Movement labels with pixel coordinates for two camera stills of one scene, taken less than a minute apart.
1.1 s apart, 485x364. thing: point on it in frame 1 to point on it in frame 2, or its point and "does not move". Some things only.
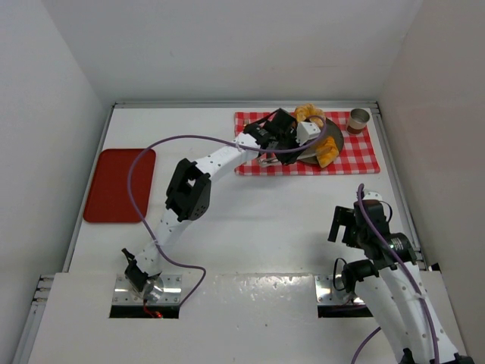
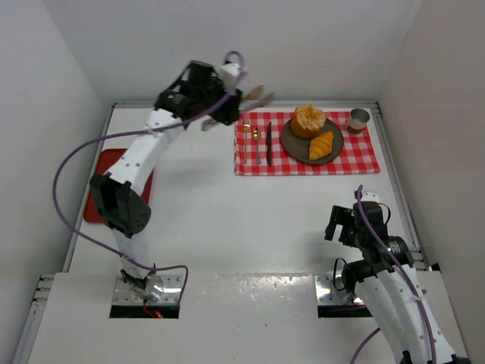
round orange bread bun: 302,112 does not move
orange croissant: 327,152 to 321,145
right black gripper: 339,222 does not move
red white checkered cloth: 358,155 does not move
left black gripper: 286,152 to 233,106
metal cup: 357,120 does not move
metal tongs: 267,161 to 248,101
